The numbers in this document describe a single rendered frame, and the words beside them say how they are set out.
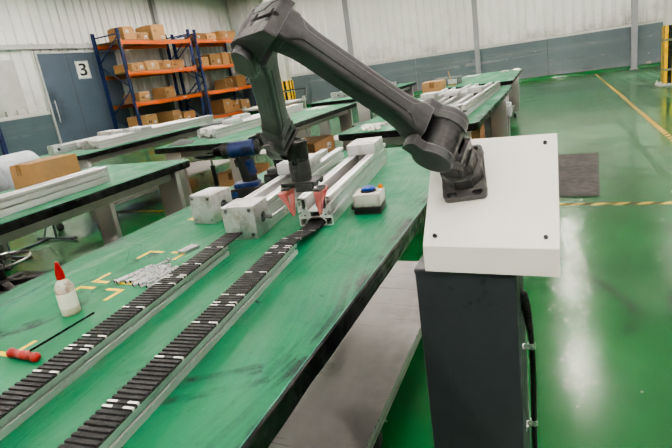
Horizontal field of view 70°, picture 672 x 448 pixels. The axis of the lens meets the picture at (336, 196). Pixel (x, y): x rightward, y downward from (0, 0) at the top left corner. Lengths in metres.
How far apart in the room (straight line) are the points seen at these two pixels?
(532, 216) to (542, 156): 0.13
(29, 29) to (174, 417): 13.35
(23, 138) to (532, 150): 12.68
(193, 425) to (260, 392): 0.10
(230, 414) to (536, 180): 0.68
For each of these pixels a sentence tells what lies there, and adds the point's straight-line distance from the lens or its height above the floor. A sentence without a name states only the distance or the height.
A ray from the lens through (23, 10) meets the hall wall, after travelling 13.95.
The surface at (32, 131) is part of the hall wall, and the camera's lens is 13.38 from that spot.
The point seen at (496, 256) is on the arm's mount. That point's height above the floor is 0.82.
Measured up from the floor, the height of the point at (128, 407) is 0.81.
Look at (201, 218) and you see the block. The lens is 1.60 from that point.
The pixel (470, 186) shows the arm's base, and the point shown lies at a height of 0.94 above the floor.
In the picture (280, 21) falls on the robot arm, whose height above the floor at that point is 1.28.
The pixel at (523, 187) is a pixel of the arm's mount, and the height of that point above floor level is 0.92.
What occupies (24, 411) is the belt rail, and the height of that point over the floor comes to 0.79.
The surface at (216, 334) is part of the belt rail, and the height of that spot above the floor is 0.79.
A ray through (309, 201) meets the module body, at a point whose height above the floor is 0.84.
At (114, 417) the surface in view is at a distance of 0.72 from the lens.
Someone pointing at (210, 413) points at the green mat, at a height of 0.78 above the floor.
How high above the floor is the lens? 1.20
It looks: 15 degrees down
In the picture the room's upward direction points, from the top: 9 degrees counter-clockwise
